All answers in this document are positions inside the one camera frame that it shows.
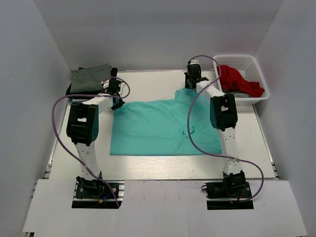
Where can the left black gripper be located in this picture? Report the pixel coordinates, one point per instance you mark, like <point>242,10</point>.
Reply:
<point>118,105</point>

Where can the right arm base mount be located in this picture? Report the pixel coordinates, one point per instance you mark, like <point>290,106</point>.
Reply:
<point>221,197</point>

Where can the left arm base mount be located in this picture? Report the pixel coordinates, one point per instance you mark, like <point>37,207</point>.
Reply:
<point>93,194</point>

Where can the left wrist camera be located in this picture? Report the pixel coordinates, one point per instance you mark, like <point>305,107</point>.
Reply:
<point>105,84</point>

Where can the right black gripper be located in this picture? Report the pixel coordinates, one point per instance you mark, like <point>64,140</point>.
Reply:
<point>187,86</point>

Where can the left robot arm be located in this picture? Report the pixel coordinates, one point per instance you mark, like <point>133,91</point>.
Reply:
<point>83,125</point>

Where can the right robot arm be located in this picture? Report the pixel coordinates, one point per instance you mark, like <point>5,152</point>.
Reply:
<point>223,116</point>

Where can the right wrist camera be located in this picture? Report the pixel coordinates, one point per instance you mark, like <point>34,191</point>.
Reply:
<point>193,61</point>

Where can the red t shirt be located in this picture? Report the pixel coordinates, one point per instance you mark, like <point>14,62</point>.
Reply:
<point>232,80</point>

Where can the folded grey t shirt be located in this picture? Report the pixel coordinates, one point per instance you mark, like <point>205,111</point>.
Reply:
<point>89,79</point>

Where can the teal t shirt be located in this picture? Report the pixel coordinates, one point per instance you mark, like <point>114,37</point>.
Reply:
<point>173,127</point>

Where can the white plastic basket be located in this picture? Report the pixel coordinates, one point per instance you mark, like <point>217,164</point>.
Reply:
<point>247,63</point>

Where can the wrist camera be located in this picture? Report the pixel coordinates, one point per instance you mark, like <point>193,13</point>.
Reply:
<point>105,84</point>
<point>193,61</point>

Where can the grey t shirt in basket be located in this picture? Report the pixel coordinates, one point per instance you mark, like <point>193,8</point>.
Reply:
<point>239,93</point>

